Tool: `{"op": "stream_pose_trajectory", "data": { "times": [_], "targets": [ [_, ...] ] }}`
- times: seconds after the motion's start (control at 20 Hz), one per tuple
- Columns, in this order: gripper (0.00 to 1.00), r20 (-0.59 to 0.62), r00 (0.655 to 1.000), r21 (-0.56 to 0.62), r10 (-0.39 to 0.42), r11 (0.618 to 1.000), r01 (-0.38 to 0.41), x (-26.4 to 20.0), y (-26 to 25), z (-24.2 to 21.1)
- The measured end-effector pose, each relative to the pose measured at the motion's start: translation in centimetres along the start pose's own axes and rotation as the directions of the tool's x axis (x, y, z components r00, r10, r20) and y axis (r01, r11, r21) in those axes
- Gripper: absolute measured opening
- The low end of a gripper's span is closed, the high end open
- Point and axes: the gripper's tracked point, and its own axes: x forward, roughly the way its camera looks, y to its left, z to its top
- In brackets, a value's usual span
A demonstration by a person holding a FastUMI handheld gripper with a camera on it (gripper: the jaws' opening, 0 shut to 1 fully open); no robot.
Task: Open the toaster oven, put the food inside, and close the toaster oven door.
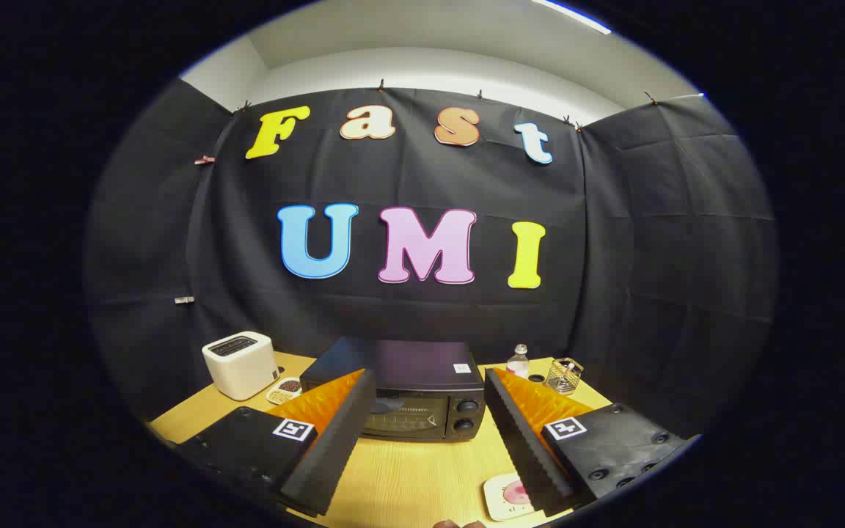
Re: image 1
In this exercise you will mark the black toaster oven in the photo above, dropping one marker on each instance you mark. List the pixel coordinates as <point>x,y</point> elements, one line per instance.
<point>422,381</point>

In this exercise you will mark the pink round food slice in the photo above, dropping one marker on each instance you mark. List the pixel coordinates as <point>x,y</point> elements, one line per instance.
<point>516,493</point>

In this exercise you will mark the cream square cherry-print plate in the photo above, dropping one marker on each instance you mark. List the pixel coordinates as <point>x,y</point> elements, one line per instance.
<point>497,500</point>

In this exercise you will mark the white pop-up toaster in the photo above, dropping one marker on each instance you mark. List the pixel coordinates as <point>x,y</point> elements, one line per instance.
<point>240,367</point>

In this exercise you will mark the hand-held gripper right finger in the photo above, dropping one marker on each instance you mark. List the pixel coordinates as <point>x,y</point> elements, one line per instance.
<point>521,447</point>

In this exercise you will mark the black backdrop cloth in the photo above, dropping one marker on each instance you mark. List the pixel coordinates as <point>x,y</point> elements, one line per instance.
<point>430,308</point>

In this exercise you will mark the clear glass bottle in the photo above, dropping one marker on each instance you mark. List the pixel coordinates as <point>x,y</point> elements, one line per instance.
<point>518,364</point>

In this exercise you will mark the small white divided snack dish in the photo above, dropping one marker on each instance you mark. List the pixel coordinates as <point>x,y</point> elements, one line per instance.
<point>284,390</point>

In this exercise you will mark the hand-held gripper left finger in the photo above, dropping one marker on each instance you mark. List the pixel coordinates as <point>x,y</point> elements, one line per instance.
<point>334,447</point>

